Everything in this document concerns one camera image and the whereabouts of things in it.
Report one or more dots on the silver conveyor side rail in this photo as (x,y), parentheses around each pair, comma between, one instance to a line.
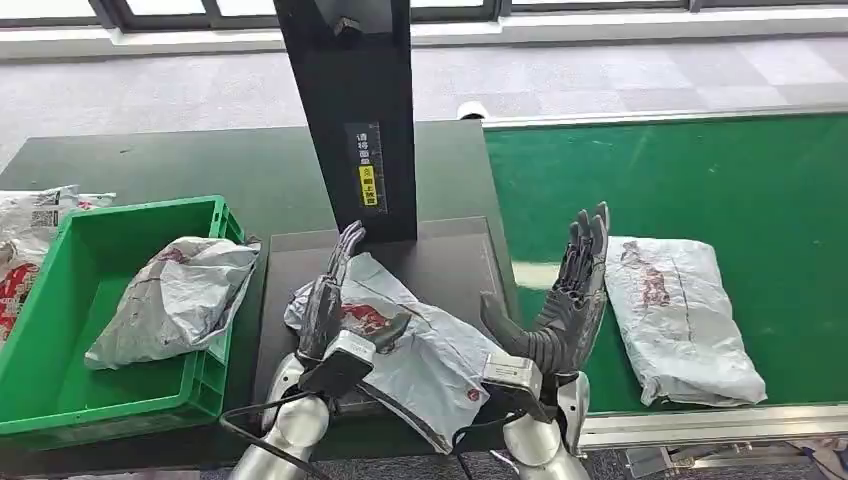
(715,427)
(662,116)

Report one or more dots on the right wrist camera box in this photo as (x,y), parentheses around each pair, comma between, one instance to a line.
(513,381)

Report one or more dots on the grey parcel bag faded print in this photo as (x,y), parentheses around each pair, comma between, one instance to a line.
(682,318)

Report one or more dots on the dark window frame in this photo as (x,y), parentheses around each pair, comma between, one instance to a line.
(166,13)

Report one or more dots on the white parcel bag with barcode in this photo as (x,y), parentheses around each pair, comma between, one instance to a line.
(23,225)

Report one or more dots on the green conveyor belt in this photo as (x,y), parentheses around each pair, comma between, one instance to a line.
(729,185)

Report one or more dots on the green plastic crate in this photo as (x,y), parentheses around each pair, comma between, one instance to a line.
(40,371)

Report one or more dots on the black scanner stand with platform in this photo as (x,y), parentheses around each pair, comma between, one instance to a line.
(358,99)

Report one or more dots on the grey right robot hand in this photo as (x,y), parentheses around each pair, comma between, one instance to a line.
(570,318)

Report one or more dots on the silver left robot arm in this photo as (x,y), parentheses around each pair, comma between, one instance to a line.
(298,424)

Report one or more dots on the black and yellow label sticker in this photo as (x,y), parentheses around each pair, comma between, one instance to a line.
(366,166)

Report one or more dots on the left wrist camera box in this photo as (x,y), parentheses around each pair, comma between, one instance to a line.
(341,361)

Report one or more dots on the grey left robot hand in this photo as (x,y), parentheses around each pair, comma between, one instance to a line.
(324,311)

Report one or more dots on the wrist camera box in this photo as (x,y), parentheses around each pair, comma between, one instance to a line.
(513,381)
(341,361)

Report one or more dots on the grey parcel bag red print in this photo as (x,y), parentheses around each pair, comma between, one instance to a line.
(430,358)

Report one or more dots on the white round cap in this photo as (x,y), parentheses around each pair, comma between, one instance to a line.
(472,110)

